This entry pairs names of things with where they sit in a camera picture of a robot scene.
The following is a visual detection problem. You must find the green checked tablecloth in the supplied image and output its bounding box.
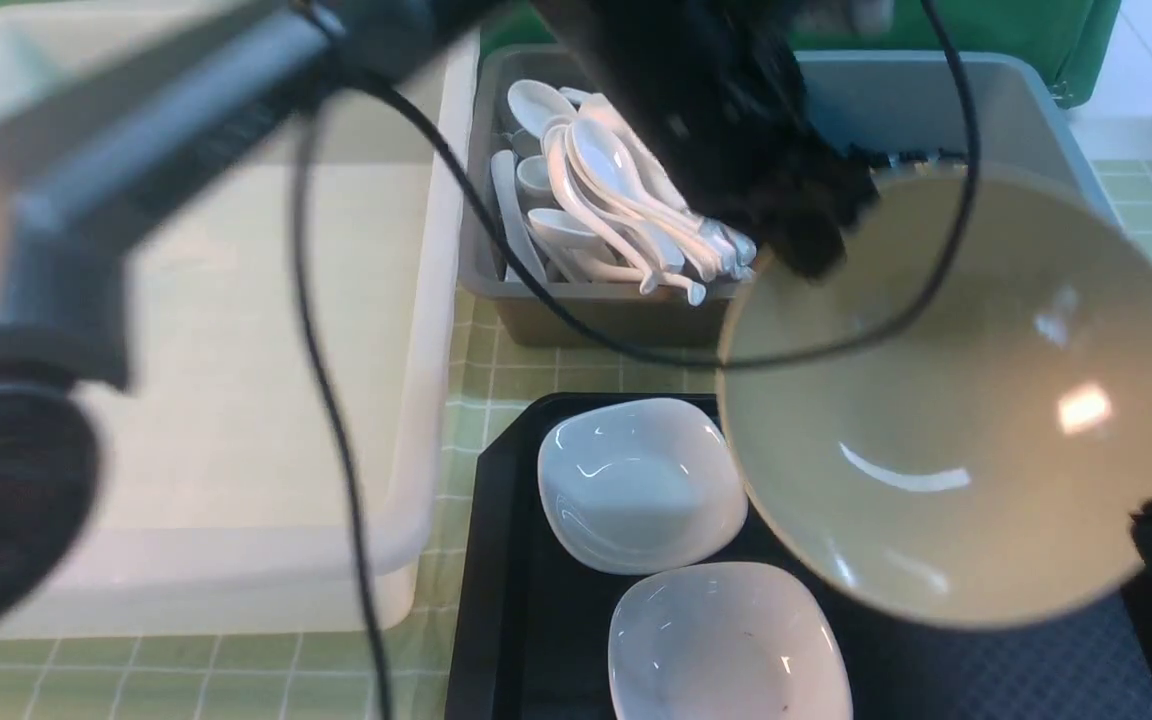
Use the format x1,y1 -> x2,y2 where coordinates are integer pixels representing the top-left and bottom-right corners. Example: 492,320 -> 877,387
0,159 -> 1152,719

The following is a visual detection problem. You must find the green cloth backdrop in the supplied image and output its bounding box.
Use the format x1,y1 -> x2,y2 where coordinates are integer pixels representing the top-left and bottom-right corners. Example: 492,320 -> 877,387
476,0 -> 1123,109

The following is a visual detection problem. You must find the beige noodle bowl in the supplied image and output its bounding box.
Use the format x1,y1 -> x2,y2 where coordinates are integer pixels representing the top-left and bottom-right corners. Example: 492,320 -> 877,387
717,167 -> 1152,628

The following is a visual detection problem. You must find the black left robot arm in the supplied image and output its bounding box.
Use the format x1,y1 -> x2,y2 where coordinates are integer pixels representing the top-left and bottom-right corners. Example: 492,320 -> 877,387
0,1 -> 878,616

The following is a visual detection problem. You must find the black serving tray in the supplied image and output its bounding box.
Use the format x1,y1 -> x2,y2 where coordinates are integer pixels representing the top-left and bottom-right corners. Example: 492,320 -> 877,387
445,392 -> 1152,719

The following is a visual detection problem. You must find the pile of white spoons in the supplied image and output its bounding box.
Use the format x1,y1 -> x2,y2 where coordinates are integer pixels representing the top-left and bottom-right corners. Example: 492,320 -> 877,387
488,79 -> 756,306

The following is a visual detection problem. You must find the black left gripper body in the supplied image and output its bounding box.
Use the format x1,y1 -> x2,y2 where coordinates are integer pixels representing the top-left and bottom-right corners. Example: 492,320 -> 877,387
536,1 -> 882,281

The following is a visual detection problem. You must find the blue chopstick bin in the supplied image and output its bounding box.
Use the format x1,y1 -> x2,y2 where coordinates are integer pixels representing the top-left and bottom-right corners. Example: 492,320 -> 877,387
796,50 -> 1115,219

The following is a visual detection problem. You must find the large white plastic tub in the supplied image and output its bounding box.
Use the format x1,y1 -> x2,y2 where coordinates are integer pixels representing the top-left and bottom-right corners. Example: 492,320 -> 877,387
0,0 -> 483,641

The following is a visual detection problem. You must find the grey spoon bin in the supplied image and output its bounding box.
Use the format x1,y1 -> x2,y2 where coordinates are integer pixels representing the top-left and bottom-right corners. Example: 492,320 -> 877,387
458,44 -> 740,348

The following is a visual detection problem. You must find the white square dish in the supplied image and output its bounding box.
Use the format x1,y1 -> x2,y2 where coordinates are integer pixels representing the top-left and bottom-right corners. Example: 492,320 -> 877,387
538,397 -> 749,577
607,562 -> 852,719

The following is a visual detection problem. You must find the black left cable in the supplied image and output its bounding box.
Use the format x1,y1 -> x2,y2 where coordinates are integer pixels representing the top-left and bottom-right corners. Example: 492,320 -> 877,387
291,0 -> 982,720

